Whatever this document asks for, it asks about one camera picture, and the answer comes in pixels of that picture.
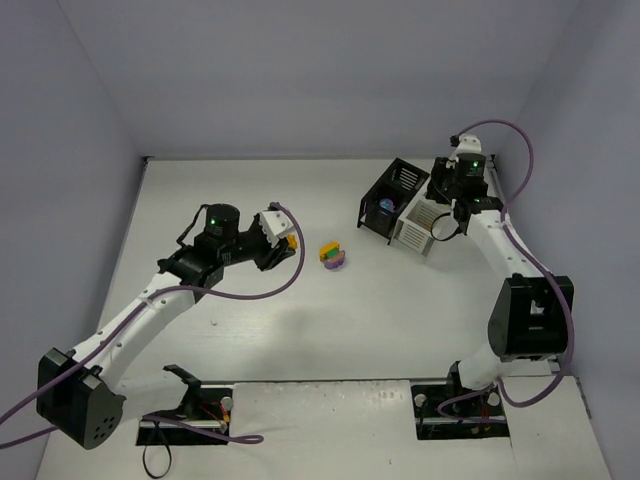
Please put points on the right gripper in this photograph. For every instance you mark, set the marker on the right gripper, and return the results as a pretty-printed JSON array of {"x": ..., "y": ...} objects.
[{"x": 441, "y": 170}]

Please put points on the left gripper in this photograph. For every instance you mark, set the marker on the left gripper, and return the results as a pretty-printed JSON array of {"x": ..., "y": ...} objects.
[{"x": 270, "y": 250}]

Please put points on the lime and orange lego stack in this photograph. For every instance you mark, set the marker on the lime and orange lego stack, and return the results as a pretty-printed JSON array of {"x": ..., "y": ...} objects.
[{"x": 292, "y": 241}]

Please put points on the purple crown lego brick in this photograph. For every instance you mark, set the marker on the purple crown lego brick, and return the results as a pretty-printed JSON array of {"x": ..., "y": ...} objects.
[{"x": 387, "y": 204}]

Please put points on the yellow green purple lego stack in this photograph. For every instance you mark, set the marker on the yellow green purple lego stack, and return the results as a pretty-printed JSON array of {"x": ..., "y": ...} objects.
[{"x": 332, "y": 256}]

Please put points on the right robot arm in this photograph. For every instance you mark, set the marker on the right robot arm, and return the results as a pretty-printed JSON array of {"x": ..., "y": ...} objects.
[{"x": 531, "y": 319}]

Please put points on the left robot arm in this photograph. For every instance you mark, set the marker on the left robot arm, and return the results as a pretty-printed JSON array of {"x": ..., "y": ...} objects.
[{"x": 82, "y": 391}]

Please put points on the white slotted container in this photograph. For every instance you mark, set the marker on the white slotted container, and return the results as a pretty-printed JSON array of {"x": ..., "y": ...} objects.
[{"x": 414, "y": 227}]

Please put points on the black slotted container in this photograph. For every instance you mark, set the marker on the black slotted container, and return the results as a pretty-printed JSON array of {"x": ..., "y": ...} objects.
[{"x": 399, "y": 182}]

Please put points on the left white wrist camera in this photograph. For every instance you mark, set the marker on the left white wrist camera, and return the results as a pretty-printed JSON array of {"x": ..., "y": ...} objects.
[{"x": 275, "y": 225}]

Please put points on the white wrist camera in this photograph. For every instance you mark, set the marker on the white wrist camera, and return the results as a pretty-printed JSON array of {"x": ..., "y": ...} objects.
[
  {"x": 275, "y": 225},
  {"x": 464, "y": 143}
]

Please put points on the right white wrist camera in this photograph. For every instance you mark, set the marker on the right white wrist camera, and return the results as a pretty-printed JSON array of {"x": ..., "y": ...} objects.
[{"x": 464, "y": 143}]

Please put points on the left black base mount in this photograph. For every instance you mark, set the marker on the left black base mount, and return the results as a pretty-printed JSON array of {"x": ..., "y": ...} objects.
[{"x": 203, "y": 407}]

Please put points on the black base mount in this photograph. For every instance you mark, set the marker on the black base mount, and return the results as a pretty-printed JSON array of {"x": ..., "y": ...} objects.
[
  {"x": 203, "y": 407},
  {"x": 446, "y": 410}
]

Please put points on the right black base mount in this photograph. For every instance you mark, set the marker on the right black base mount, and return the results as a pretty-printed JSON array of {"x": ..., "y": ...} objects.
[{"x": 446, "y": 410}]

